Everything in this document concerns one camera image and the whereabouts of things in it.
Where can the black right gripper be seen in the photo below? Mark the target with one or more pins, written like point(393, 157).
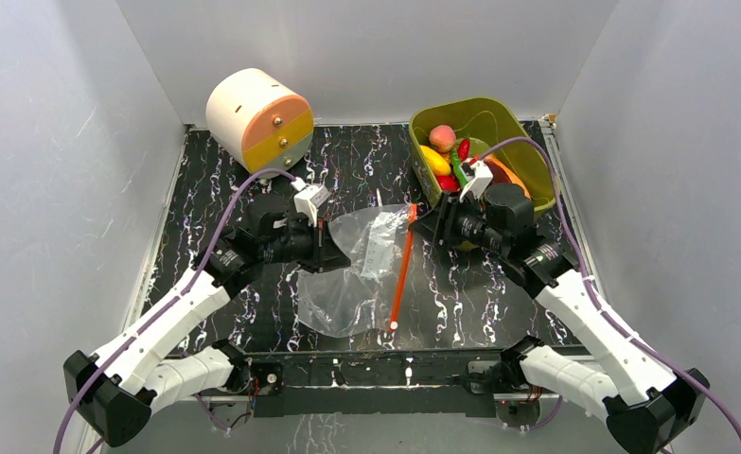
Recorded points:
point(443, 221)

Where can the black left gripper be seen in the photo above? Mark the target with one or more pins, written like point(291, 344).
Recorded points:
point(326, 253)

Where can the clear zip top bag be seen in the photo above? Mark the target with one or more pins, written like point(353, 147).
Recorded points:
point(368, 293)

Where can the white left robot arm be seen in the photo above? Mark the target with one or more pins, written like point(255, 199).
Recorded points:
point(119, 387)

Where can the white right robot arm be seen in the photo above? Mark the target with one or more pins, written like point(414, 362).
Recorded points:
point(644, 404)

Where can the red bell pepper toy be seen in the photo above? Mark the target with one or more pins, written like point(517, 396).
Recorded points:
point(448, 183)

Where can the green chili pepper toy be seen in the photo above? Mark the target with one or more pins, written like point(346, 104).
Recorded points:
point(457, 169)

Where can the yellow mango toy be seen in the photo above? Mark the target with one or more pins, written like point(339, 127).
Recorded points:
point(436, 162)

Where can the orange brown papaya slice toy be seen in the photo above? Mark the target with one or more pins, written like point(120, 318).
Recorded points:
point(503, 174)

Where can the red chili pepper toy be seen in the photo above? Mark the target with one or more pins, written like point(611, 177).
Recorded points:
point(463, 149)

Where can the pink peach toy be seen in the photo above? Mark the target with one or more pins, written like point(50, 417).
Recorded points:
point(442, 138)

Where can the olive green plastic bin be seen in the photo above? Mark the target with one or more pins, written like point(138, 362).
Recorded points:
point(485, 122)

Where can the round white drawer cabinet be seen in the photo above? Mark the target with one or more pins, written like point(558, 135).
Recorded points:
point(259, 121)

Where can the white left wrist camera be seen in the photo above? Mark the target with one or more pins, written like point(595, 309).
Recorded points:
point(308, 198)

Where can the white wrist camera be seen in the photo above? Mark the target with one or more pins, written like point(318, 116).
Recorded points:
point(477, 176)
point(308, 198)

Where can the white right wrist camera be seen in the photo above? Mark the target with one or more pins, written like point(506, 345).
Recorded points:
point(477, 176)

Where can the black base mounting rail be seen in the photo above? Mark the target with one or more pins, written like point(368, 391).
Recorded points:
point(464, 381)

